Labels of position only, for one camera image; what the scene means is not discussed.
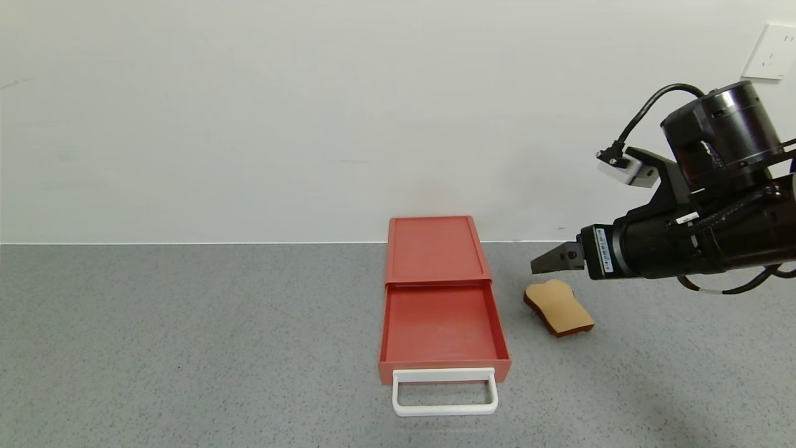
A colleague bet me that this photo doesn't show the red drawer with white handle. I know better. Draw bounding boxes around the red drawer with white handle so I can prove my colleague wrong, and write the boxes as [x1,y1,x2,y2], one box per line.
[377,280,512,418]

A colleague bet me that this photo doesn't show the black arm cable loops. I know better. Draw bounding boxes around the black arm cable loops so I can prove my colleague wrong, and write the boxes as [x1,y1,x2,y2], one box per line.
[677,263,796,296]

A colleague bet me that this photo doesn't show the black camera cable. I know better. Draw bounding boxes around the black camera cable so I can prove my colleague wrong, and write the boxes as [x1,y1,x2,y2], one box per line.
[595,83,707,159]

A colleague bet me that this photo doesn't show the white wall socket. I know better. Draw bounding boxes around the white wall socket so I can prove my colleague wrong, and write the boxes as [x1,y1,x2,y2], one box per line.
[741,23,796,81]

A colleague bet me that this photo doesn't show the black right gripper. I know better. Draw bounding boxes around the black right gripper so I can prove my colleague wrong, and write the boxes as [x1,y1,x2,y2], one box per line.
[530,208,711,280]

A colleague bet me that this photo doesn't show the red drawer case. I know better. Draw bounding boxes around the red drawer case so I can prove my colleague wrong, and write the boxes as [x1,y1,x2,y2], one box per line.
[384,215,493,288]

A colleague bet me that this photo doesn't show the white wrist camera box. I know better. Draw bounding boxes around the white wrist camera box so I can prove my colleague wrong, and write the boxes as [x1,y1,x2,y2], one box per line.
[596,149,660,189]

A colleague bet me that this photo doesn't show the toy toast slice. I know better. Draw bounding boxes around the toy toast slice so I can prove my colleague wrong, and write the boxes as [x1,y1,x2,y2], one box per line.
[523,279,595,338]

